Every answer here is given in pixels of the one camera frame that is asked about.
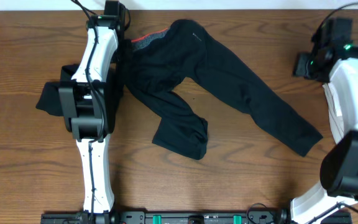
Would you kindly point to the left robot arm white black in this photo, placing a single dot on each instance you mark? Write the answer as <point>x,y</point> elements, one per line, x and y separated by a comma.
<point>83,99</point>

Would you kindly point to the folded black polo shirt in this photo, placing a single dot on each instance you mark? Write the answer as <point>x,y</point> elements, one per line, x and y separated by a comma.
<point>49,100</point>

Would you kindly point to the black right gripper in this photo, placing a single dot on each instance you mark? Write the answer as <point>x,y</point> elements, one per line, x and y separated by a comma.
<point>300,67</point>

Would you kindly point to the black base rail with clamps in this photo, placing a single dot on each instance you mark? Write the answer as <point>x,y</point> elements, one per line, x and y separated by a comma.
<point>252,215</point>

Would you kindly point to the dark navy leggings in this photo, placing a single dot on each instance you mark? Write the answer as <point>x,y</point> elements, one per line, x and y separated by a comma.
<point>153,65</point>

